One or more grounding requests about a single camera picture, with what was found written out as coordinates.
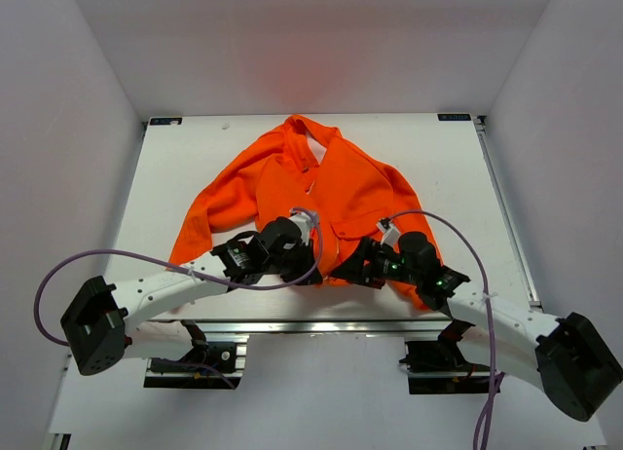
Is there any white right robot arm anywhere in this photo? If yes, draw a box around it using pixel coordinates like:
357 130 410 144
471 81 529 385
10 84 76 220
331 232 622 422

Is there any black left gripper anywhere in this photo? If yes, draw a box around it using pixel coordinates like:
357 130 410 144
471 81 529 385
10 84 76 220
264 239 322 286

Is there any orange jacket with pink lining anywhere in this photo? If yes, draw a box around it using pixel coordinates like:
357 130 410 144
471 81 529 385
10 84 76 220
169 115 434 286

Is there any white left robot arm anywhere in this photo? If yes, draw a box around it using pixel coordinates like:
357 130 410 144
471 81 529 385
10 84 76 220
60 208 322 376

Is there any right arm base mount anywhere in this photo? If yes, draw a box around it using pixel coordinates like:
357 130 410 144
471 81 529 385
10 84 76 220
398 321 490 395

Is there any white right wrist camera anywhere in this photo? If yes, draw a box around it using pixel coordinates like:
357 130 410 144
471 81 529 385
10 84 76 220
377 218 401 247

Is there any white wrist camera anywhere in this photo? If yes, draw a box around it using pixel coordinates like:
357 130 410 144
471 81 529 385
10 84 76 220
377 218 401 247
289 207 320 245

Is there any blue table label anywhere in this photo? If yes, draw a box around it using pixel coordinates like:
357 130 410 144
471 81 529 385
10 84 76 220
148 117 183 127
437 113 472 122

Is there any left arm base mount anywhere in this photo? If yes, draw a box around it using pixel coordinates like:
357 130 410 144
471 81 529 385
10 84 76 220
135 320 247 391

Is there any left blue table label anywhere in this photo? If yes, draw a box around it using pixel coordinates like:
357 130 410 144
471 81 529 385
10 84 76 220
148 117 183 127

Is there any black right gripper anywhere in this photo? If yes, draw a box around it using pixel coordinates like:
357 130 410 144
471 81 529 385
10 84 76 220
330 237 421 290

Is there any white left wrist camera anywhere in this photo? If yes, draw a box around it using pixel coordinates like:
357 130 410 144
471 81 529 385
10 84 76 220
289 207 320 245

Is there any right blue table label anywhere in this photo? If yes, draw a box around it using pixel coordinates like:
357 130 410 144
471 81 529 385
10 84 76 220
437 113 472 122

